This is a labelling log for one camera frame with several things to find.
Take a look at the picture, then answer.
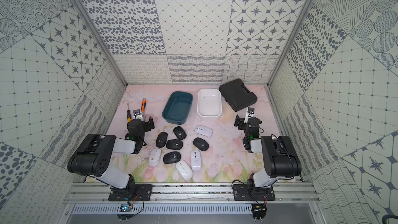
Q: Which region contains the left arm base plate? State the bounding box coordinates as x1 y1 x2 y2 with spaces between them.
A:
108 184 153 202

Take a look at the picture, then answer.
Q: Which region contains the aluminium mounting rail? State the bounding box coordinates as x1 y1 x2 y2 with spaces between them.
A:
64 182 320 204

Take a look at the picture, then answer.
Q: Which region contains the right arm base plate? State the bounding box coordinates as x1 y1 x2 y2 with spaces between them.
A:
231 184 276 202

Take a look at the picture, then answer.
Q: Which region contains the black plastic tool case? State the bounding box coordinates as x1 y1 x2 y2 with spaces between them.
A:
219 79 258 112

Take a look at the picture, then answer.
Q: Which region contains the black mouse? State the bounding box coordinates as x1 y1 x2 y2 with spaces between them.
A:
193 138 209 151
173 126 187 140
163 151 181 164
155 132 168 148
166 139 183 150

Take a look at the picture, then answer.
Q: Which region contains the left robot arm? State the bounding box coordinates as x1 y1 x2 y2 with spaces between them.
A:
67 117 154 194

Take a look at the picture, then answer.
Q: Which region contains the orange adjustable wrench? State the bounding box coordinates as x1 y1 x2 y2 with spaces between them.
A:
141 98 147 115

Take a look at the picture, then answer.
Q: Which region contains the teal storage box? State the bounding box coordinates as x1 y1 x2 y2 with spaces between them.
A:
162 91 193 125

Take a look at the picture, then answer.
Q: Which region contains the black mouse top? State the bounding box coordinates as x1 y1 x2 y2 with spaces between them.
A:
173 126 187 140

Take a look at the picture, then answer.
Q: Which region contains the white mouse bottom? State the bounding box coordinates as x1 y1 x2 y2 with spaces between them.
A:
175 160 193 181

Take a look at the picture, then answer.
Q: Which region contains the white mouse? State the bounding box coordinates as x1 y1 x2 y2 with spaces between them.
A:
194 125 213 137
175 160 193 181
190 150 202 171
148 148 162 167

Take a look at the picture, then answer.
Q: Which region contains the black mouse bottom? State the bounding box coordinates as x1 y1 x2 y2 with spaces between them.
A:
163 151 181 164

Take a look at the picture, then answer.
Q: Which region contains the white storage box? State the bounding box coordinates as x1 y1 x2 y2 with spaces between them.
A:
197 88 222 119

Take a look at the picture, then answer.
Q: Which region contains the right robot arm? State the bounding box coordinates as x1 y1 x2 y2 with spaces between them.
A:
234 114 302 190

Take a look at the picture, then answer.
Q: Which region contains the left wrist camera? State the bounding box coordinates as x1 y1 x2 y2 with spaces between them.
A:
133 109 144 121

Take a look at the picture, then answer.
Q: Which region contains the black yellow screwdriver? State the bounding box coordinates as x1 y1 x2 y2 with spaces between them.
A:
126 104 132 122

